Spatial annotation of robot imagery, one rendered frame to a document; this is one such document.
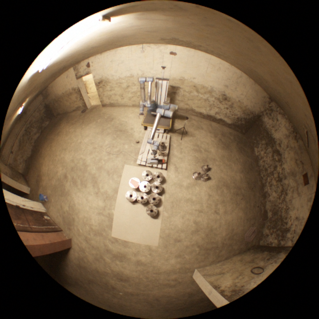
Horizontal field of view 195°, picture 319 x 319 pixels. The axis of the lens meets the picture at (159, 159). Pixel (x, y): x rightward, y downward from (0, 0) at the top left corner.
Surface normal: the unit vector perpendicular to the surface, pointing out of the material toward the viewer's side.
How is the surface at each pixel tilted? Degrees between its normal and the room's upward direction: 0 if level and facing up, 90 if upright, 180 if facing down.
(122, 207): 0
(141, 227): 0
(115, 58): 91
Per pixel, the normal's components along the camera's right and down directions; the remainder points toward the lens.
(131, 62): -0.15, 0.88
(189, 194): 0.07, -0.45
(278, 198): -0.99, -0.17
